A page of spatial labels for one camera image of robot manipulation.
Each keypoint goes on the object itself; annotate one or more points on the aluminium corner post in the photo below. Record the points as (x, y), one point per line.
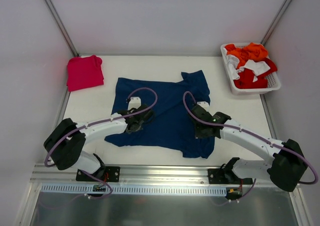
(280, 13)
(62, 29)

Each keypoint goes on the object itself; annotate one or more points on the white slotted cable duct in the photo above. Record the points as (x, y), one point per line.
(135, 190)

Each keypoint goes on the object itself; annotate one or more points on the right aluminium corner post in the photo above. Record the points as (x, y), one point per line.
(280, 13)

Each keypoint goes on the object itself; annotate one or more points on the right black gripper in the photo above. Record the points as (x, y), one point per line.
(199, 113)

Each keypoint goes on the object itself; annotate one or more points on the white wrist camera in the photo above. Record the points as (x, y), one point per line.
(133, 103)
(204, 105)

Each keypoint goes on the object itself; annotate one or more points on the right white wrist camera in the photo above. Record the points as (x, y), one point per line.
(204, 105)

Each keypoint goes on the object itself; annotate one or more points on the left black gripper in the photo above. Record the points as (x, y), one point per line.
(144, 115)

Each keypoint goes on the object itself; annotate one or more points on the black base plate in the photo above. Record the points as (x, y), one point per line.
(104, 173)
(222, 177)

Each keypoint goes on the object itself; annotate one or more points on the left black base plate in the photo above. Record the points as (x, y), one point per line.
(104, 173)

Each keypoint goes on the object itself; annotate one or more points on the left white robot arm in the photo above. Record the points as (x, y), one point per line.
(65, 145)

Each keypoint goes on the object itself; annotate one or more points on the folded pink t-shirt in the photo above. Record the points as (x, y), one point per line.
(84, 72)

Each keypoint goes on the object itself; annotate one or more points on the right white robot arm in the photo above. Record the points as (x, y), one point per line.
(280, 162)

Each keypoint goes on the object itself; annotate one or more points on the orange t-shirt in basket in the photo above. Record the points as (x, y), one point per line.
(255, 52)

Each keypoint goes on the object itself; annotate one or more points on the white t-shirt in basket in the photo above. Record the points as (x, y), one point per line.
(234, 68)

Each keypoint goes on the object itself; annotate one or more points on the left aluminium corner post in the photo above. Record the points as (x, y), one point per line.
(62, 29)

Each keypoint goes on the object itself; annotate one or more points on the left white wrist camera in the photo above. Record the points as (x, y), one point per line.
(133, 103)

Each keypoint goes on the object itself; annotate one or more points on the aluminium mounting rail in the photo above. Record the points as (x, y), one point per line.
(141, 175)

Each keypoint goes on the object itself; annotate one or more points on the navy blue t-shirt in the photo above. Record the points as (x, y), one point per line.
(171, 126)

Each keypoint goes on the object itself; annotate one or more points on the red t-shirt in basket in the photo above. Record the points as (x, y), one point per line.
(246, 78)

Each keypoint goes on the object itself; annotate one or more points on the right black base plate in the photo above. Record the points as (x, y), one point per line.
(222, 177)

